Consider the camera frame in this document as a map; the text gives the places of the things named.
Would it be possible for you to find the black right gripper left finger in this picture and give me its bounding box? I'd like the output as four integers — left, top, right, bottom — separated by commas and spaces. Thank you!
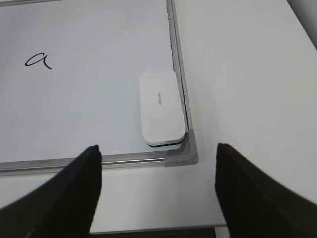
0, 145, 102, 238

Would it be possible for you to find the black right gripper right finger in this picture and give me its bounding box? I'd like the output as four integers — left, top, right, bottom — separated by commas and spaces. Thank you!
214, 143, 317, 238

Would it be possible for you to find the white whiteboard eraser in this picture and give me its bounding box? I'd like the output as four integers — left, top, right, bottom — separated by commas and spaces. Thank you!
139, 70, 186, 147

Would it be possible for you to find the aluminium framed whiteboard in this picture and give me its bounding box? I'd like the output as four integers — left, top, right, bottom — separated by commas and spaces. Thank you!
0, 0, 198, 176

